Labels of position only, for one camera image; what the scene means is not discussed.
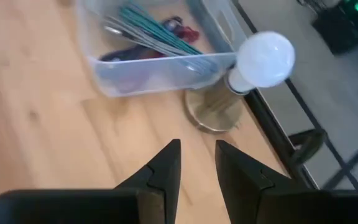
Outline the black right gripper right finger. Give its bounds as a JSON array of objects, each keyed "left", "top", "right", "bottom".
[{"left": 214, "top": 139, "right": 358, "bottom": 224}]

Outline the black white braided USB cable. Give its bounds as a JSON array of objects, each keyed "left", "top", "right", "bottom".
[{"left": 103, "top": 15, "right": 213, "bottom": 74}]

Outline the red braided USB cable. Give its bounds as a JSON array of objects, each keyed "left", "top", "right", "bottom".
[{"left": 178, "top": 26, "right": 201, "bottom": 44}]

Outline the black clamp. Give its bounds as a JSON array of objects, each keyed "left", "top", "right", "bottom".
[{"left": 288, "top": 128, "right": 328, "bottom": 166}]

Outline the black box green light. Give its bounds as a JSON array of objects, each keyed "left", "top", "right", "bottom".
[{"left": 310, "top": 0, "right": 358, "bottom": 56}]

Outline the white bulb brass lamp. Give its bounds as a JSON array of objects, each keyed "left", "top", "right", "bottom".
[{"left": 184, "top": 30, "right": 296, "bottom": 134}]

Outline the black aluminium table frame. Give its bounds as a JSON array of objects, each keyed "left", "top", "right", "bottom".
[{"left": 231, "top": 0, "right": 320, "bottom": 191}]

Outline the dark purple braided USB cable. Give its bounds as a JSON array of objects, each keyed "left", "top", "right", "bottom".
[{"left": 99, "top": 16, "right": 183, "bottom": 62}]

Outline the clear plastic bin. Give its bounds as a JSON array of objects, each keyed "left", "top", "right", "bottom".
[{"left": 75, "top": 0, "right": 249, "bottom": 98}]

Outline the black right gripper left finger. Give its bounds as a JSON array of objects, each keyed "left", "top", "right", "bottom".
[{"left": 0, "top": 138, "right": 182, "bottom": 224}]

